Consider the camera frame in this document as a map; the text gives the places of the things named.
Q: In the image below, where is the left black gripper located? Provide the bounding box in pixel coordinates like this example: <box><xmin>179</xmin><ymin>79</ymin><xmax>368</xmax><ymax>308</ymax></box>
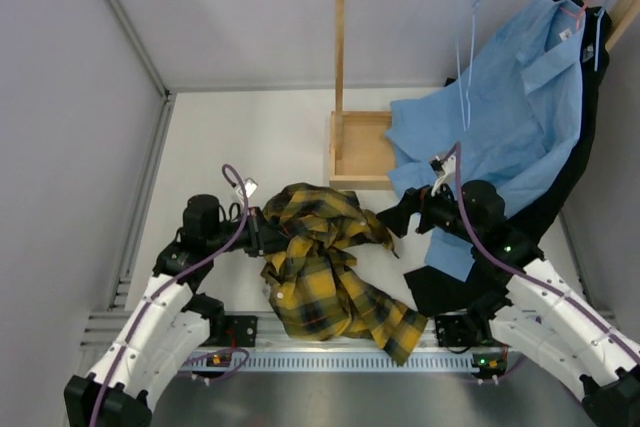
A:
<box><xmin>206</xmin><ymin>206</ymin><xmax>295</xmax><ymax>258</ymax></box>

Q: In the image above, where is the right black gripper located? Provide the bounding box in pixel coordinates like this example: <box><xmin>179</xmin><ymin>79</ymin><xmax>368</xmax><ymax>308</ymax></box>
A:
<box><xmin>377</xmin><ymin>175</ymin><xmax>481</xmax><ymax>245</ymax></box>

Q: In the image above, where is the yellow black plaid shirt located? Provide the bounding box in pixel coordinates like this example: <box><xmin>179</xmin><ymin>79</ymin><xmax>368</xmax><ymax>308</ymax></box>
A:
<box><xmin>261</xmin><ymin>183</ymin><xmax>426</xmax><ymax>365</ymax></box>

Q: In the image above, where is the light blue wire hanger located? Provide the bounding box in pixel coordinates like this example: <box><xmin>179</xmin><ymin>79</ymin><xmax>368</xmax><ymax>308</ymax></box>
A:
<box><xmin>455</xmin><ymin>0</ymin><xmax>482</xmax><ymax>132</ymax></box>

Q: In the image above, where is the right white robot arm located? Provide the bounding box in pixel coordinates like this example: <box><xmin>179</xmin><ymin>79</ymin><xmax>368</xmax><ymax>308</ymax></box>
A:
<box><xmin>377</xmin><ymin>181</ymin><xmax>639</xmax><ymax>426</ymax></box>

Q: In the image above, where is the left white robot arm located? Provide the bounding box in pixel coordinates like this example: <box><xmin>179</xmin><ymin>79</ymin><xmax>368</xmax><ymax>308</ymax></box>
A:
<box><xmin>64</xmin><ymin>194</ymin><xmax>291</xmax><ymax>426</ymax></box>

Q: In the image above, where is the light blue shirt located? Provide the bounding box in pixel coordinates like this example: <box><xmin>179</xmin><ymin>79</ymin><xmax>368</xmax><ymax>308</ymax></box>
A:
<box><xmin>384</xmin><ymin>0</ymin><xmax>587</xmax><ymax>282</ymax></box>

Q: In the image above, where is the black garment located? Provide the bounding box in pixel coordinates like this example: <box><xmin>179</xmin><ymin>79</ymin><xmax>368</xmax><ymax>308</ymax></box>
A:
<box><xmin>402</xmin><ymin>0</ymin><xmax>614</xmax><ymax>317</ymax></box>

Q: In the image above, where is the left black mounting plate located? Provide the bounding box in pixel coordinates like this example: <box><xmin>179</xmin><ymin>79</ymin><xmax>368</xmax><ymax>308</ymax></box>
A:
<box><xmin>201</xmin><ymin>315</ymin><xmax>258</xmax><ymax>348</ymax></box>

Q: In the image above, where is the black mounting plate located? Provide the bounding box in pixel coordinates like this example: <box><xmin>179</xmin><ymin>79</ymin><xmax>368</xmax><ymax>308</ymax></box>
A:
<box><xmin>201</xmin><ymin>315</ymin><xmax>258</xmax><ymax>348</ymax></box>
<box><xmin>434</xmin><ymin>314</ymin><xmax>496</xmax><ymax>353</ymax></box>

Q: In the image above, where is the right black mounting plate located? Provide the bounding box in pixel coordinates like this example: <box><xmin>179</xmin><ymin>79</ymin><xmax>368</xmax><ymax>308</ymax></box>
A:
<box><xmin>434</xmin><ymin>314</ymin><xmax>496</xmax><ymax>353</ymax></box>

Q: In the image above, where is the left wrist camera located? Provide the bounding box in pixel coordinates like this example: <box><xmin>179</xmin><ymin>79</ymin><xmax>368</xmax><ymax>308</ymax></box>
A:
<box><xmin>233</xmin><ymin>177</ymin><xmax>258</xmax><ymax>202</ymax></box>

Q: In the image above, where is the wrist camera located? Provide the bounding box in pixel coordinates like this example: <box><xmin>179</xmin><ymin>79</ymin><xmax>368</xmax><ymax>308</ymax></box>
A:
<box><xmin>430</xmin><ymin>153</ymin><xmax>457</xmax><ymax>189</ymax></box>
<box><xmin>233</xmin><ymin>177</ymin><xmax>258</xmax><ymax>202</ymax></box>

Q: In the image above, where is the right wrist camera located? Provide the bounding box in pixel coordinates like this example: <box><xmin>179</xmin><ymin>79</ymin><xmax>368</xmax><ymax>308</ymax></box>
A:
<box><xmin>430</xmin><ymin>153</ymin><xmax>457</xmax><ymax>189</ymax></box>

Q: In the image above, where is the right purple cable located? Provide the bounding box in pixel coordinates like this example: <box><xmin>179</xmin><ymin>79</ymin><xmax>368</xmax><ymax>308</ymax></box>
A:
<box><xmin>437</xmin><ymin>141</ymin><xmax>640</xmax><ymax>363</ymax></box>

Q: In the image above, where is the purple cable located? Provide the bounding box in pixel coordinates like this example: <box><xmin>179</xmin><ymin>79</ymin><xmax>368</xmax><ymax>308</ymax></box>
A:
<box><xmin>437</xmin><ymin>141</ymin><xmax>640</xmax><ymax>363</ymax></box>
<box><xmin>84</xmin><ymin>163</ymin><xmax>252</xmax><ymax>427</ymax></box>

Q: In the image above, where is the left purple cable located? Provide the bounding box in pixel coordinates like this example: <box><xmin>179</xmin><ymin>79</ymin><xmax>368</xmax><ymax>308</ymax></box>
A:
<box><xmin>84</xmin><ymin>163</ymin><xmax>252</xmax><ymax>427</ymax></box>

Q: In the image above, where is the slotted cable duct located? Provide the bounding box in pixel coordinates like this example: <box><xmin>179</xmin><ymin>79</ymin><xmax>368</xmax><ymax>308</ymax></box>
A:
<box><xmin>180</xmin><ymin>350</ymin><xmax>506</xmax><ymax>374</ymax></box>

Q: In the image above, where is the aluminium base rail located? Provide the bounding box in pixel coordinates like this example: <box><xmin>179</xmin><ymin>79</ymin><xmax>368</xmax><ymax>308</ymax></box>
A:
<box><xmin>79</xmin><ymin>310</ymin><xmax>617</xmax><ymax>348</ymax></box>

